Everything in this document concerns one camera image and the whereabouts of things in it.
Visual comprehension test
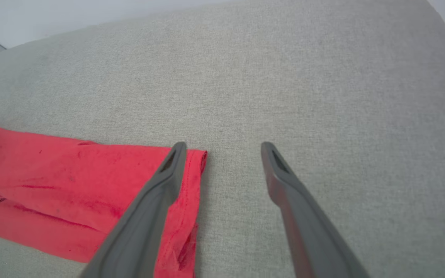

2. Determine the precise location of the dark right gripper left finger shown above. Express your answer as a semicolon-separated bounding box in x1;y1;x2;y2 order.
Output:
80;141;188;278

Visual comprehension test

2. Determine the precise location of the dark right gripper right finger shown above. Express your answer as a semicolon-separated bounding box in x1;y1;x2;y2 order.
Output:
261;141;370;278

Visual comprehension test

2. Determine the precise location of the red and white basketball jersey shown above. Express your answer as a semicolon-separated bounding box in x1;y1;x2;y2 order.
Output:
0;122;208;278

